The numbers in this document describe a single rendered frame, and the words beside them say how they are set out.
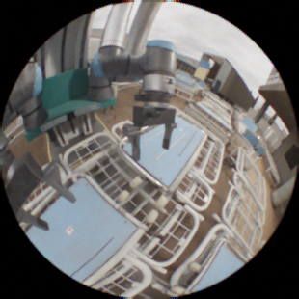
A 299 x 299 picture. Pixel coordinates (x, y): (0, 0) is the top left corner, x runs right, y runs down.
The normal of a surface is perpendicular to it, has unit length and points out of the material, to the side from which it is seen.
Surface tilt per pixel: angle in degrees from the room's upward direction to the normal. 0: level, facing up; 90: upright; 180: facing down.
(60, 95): 90
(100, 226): 3
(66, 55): 90
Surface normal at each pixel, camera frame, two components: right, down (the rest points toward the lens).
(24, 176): 0.79, 0.30
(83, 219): 0.19, -0.65
